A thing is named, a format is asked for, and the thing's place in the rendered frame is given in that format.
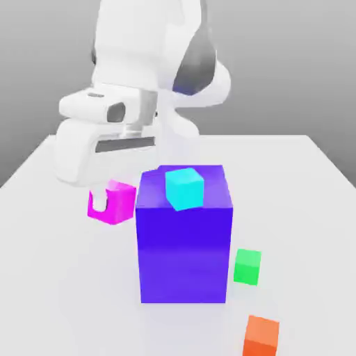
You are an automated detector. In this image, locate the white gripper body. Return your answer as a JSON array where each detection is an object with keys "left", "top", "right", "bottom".
[{"left": 54, "top": 118, "right": 157, "bottom": 188}]

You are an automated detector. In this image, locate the small magenta cube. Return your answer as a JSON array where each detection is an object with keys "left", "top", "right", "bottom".
[{"left": 87, "top": 179, "right": 138, "bottom": 226}]

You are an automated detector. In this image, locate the small cyan cube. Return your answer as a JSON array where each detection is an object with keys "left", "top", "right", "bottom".
[{"left": 164, "top": 167, "right": 206, "bottom": 212}]

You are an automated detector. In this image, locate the small green cube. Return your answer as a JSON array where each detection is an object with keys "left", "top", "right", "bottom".
[{"left": 232, "top": 248, "right": 263, "bottom": 286}]

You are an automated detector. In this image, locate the small orange cube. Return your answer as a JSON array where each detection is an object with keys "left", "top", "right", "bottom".
[{"left": 242, "top": 314, "right": 281, "bottom": 356}]

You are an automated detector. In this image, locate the large purple box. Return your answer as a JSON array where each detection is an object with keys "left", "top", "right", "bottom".
[{"left": 135, "top": 164, "right": 234, "bottom": 305}]

